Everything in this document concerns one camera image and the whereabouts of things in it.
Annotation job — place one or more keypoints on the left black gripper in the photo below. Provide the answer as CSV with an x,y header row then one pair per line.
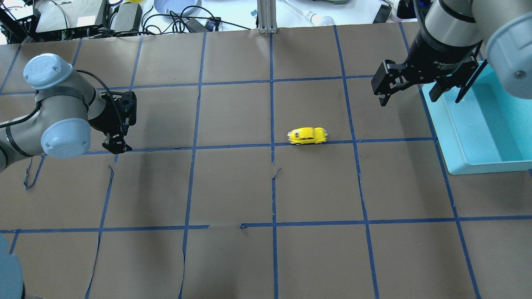
x,y
101,119

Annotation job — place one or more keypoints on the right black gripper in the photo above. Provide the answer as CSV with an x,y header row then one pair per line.
x,y
439,53

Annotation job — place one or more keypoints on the yellow toy beetle car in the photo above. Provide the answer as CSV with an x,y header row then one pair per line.
x,y
307,135

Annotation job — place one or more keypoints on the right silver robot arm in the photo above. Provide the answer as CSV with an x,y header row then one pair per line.
x,y
456,40

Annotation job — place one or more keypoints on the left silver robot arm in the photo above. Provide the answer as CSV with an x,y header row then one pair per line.
x,y
67,108

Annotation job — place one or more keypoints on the turquoise plastic bin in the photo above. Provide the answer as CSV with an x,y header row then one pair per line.
x,y
487,131

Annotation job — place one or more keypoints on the black power adapter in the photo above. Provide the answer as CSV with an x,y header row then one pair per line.
x,y
127,17

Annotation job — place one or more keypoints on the blue plate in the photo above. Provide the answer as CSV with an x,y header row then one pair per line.
x,y
164,7

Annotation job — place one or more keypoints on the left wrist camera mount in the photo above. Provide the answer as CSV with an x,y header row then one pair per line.
x,y
123,105

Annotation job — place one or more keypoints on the aluminium frame post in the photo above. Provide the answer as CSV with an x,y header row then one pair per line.
x,y
267,17

